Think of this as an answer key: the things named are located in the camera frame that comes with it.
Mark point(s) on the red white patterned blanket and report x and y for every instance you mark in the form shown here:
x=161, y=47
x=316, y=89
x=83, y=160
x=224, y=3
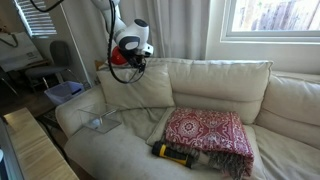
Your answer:
x=206, y=130

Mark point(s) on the small white ball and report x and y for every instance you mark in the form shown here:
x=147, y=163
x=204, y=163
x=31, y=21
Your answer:
x=96, y=123

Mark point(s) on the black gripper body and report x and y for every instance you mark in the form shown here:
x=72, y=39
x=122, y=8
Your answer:
x=133, y=57

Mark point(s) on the cream couch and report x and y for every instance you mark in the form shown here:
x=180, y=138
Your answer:
x=113, y=156

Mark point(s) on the white paper bag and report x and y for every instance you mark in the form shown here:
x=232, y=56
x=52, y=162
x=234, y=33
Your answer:
x=18, y=51

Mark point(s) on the wide cream back cushion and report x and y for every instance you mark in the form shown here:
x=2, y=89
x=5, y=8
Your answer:
x=220, y=80

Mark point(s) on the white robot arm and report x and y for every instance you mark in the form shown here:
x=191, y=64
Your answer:
x=130, y=33

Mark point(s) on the aluminium rail frame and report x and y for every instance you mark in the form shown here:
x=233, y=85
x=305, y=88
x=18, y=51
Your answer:
x=8, y=156

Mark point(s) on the white framed window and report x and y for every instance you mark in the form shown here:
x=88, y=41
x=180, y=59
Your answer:
x=273, y=20

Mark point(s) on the grey chair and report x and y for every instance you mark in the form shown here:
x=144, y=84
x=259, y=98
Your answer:
x=58, y=61

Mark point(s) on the lavender plastic bin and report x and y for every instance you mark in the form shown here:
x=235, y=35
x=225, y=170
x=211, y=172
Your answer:
x=63, y=91

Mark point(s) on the white curtain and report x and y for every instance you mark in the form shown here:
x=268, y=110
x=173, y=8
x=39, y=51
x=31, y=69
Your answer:
x=180, y=30

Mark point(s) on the black yellow flashlight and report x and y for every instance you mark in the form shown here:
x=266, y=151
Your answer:
x=170, y=154

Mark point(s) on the clear acrylic box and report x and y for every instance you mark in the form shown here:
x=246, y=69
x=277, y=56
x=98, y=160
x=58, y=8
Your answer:
x=100, y=116

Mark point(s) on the light wooden table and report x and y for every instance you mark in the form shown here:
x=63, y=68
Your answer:
x=36, y=150

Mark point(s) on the white window blinds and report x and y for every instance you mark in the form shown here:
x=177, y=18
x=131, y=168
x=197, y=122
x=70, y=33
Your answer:
x=36, y=16

